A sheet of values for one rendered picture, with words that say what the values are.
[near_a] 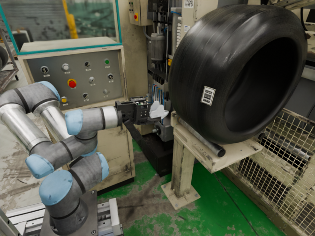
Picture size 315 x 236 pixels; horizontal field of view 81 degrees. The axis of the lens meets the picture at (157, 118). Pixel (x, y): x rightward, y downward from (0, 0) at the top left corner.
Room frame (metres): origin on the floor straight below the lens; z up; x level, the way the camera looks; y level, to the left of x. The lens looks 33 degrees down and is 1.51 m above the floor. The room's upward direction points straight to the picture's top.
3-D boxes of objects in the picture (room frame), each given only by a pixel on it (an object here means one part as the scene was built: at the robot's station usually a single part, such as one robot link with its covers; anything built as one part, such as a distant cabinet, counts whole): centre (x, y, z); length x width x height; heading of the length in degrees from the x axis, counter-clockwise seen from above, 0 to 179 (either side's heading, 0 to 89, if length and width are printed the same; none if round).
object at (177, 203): (1.08, -0.21, 0.02); 0.27 x 0.27 x 0.04; 27
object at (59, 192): (0.45, 0.37, 0.88); 0.13 x 0.12 x 0.14; 140
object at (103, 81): (1.23, 0.55, 0.63); 0.56 x 0.41 x 1.27; 117
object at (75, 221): (0.44, 0.38, 0.77); 0.15 x 0.15 x 0.10
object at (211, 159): (0.79, -0.22, 0.83); 0.36 x 0.09 x 0.06; 27
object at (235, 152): (0.86, -0.34, 0.80); 0.37 x 0.36 x 0.02; 117
